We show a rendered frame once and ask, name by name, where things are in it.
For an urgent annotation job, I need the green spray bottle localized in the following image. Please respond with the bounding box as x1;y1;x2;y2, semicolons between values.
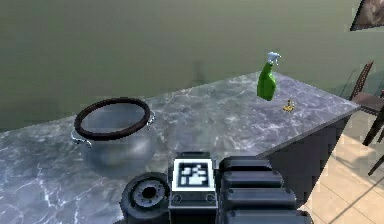
256;51;282;102

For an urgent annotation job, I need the small yellow object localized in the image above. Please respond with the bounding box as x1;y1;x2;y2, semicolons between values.
282;99;296;113

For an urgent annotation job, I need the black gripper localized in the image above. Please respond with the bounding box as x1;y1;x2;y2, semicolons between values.
114;171;172;224

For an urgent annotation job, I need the grey marble counter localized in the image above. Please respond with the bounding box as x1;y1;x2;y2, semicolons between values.
0;71;362;224

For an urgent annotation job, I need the framed wall picture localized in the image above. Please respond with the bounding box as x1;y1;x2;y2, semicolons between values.
349;0;384;32

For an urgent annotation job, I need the dark brown wooden chair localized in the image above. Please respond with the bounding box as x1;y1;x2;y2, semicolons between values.
348;60;384;177

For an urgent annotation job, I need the silver pot with dark rim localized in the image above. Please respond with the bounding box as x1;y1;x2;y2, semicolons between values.
70;97;158;172

